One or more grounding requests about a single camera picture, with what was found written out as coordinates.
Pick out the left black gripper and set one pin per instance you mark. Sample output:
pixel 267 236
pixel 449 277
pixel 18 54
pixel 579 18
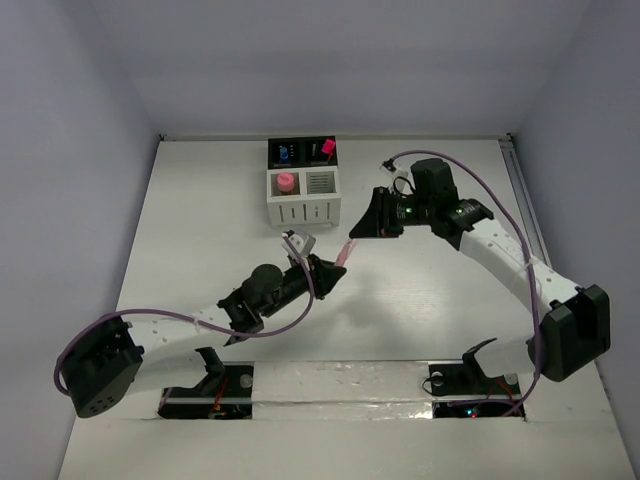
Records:
pixel 315 278

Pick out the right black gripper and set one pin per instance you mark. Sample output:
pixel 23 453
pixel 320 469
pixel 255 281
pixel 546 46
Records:
pixel 378 219

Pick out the pink correction tape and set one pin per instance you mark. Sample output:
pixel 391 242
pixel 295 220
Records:
pixel 345 252

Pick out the pink cap black highlighter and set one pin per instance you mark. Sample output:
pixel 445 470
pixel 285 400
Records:
pixel 328 149

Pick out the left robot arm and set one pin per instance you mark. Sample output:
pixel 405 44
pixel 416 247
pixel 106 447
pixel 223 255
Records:
pixel 119 353

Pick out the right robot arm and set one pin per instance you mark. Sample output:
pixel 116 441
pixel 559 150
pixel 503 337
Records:
pixel 571 323

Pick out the white slotted container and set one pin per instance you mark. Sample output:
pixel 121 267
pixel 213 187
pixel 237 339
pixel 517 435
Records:
pixel 316 201

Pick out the black slotted container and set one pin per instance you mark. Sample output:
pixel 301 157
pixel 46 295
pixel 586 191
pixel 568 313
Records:
pixel 305 152

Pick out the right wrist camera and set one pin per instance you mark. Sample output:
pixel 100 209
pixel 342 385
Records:
pixel 399 178

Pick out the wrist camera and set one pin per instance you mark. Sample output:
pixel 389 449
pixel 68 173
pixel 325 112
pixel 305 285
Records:
pixel 399 178
pixel 298 242

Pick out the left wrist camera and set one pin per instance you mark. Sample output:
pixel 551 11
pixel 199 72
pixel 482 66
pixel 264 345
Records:
pixel 298 242

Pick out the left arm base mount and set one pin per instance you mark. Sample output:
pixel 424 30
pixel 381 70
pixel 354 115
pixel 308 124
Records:
pixel 224 393

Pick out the aluminium rail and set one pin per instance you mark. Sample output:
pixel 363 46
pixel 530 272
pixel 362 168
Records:
pixel 514 196

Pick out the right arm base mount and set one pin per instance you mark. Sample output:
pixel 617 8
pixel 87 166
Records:
pixel 461 390

